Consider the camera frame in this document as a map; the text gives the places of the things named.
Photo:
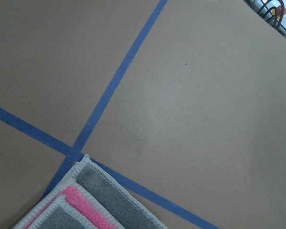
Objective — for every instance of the pink and grey towel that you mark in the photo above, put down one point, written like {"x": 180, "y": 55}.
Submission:
{"x": 87, "y": 197}

